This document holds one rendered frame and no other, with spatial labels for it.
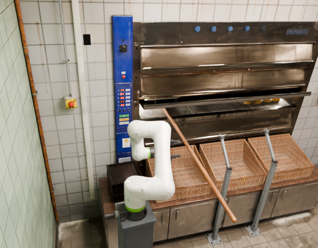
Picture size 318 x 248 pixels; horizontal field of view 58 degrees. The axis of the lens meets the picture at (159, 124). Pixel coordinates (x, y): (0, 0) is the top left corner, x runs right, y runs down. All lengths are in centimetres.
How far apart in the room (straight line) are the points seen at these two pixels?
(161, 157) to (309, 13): 208
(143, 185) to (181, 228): 147
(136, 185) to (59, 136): 128
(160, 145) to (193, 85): 110
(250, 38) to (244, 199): 158
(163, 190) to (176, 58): 133
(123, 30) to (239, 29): 106
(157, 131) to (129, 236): 66
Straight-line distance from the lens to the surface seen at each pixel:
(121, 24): 238
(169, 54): 258
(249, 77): 304
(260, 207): 326
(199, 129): 303
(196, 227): 314
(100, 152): 287
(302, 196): 365
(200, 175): 305
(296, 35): 319
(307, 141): 403
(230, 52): 282
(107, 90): 256
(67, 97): 251
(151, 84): 262
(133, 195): 165
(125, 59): 245
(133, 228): 180
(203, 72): 275
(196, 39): 264
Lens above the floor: 254
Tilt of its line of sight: 30 degrees down
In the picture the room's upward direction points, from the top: 3 degrees clockwise
